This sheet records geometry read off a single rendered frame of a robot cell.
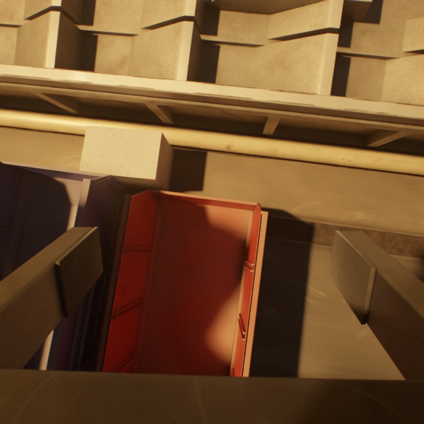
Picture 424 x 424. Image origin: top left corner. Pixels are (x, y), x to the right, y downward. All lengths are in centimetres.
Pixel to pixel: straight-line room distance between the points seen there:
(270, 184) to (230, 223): 10
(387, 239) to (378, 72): 28
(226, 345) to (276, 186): 29
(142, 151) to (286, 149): 24
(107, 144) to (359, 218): 44
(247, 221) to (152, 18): 33
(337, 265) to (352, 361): 45
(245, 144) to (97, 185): 26
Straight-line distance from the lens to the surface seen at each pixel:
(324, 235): 57
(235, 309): 55
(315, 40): 44
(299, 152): 55
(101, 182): 42
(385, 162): 59
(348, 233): 16
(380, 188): 61
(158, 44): 46
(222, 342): 56
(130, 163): 49
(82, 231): 16
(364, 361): 61
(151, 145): 49
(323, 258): 57
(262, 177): 56
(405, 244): 62
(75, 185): 53
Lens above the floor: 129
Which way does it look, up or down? 82 degrees down
